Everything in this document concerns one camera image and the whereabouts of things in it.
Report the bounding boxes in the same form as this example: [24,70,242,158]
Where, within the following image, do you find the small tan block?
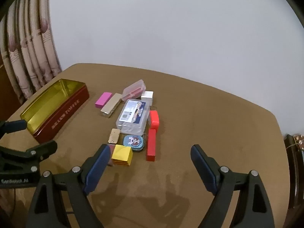
[108,128,121,144]

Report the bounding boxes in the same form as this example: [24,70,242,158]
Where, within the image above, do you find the gold ribbed rectangular box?
[101,93,122,117]

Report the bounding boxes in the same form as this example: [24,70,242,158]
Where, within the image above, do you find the yellow striped cube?
[111,145,133,166]

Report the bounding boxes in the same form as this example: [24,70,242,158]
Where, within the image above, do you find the pink rectangular block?
[95,92,112,109]

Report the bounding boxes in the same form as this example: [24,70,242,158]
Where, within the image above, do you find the blue cartoon tin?
[123,135,144,151]

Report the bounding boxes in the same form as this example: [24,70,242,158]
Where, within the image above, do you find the clear plastic labelled box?
[116,99,150,136]

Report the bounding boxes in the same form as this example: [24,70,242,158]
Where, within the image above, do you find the red rectangular block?
[146,129,156,162]

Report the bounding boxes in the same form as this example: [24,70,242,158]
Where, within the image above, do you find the small clear case red contents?
[121,79,146,101]

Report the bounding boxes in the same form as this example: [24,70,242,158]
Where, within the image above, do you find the red rounded plastic case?
[149,110,160,131]

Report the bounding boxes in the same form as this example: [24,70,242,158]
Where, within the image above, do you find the white cube block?
[141,91,154,106]

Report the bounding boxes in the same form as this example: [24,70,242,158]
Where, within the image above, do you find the red gold toffee tin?
[20,79,89,144]

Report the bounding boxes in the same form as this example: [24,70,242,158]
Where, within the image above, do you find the dark wooden chair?
[284,134,303,227]

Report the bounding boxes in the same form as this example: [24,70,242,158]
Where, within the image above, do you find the beige patterned curtain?
[1,0,62,104]

